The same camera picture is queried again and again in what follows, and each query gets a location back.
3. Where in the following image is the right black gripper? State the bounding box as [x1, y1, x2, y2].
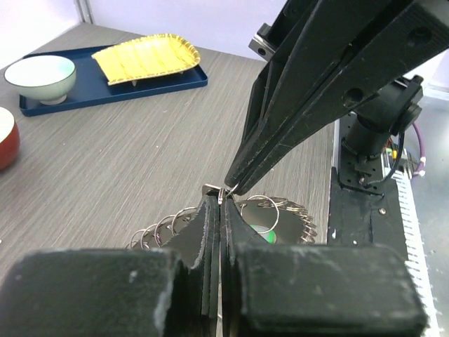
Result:
[225, 1, 448, 195]

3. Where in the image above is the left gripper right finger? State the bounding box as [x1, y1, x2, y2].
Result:
[220, 199, 428, 336]

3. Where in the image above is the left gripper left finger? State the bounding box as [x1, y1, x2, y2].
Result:
[1, 196, 220, 336]

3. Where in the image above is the metal key organizer disc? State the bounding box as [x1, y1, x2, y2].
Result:
[125, 194, 317, 250]

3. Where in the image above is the key with black tag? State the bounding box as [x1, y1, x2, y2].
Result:
[201, 184, 227, 199]

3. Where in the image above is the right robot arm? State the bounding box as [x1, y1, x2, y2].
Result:
[225, 1, 448, 195]

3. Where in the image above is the yellow woven mat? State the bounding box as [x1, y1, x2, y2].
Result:
[92, 33, 201, 86]

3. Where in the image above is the blue tray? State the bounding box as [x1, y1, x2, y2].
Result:
[19, 46, 208, 117]

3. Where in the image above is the red white bowl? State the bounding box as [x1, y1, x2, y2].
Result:
[0, 107, 20, 170]

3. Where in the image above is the light green bowl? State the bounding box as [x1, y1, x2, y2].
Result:
[4, 55, 76, 105]

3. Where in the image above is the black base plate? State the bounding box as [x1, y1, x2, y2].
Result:
[327, 113, 408, 260]

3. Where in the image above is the white slotted cable duct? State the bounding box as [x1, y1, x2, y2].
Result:
[393, 171, 440, 337]

